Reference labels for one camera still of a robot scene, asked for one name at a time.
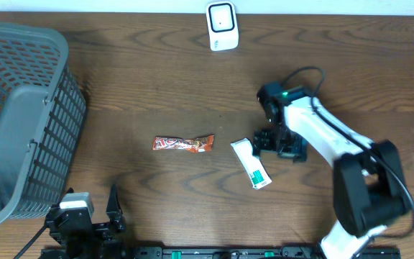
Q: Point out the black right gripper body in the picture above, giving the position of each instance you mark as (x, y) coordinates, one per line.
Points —
(284, 141)

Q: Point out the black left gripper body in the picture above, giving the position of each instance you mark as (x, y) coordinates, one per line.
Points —
(103, 236)

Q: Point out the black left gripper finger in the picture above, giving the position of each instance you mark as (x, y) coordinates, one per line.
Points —
(113, 209)
(68, 189)

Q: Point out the white green Panadol box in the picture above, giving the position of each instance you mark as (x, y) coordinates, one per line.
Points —
(252, 165)

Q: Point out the orange red candy wrapper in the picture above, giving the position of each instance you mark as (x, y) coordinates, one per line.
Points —
(195, 145)

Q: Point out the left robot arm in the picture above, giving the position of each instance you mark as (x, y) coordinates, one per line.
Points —
(84, 253)

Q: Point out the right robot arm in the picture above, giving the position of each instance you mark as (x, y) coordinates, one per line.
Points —
(369, 190)

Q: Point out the white barcode scanner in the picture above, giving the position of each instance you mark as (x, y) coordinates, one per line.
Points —
(223, 29)

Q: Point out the grey plastic mesh basket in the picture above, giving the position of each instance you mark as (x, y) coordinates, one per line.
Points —
(42, 113)

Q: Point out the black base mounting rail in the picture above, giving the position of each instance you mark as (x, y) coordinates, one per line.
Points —
(295, 251)

